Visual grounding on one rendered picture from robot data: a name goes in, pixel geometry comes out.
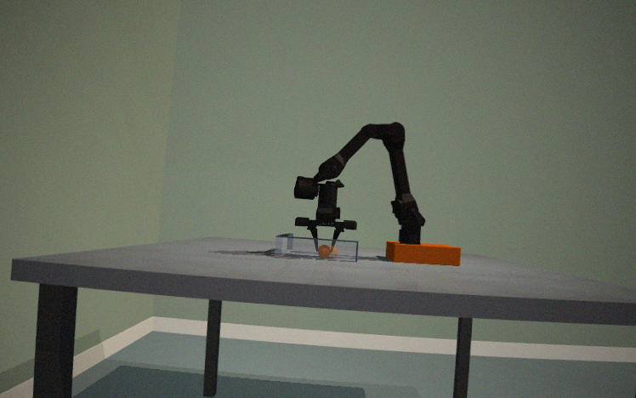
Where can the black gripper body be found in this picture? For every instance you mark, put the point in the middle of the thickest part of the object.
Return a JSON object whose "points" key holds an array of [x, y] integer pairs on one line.
{"points": [[347, 224]]}

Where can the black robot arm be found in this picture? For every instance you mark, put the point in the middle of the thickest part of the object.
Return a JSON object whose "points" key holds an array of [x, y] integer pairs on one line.
{"points": [[404, 206]]}

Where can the low clear corner walls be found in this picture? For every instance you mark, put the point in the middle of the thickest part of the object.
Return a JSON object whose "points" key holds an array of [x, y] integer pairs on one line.
{"points": [[315, 249]]}

